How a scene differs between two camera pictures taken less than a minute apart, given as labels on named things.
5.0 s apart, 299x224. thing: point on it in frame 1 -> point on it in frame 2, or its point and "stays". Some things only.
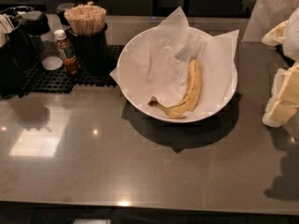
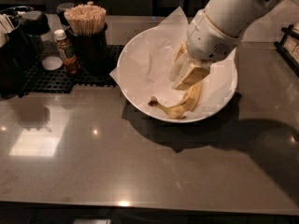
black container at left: x=14 y=52 stays
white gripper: x=292 y=39 -> x=209 y=38
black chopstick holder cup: x=92 y=52 stays
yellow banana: x=191 y=97 stays
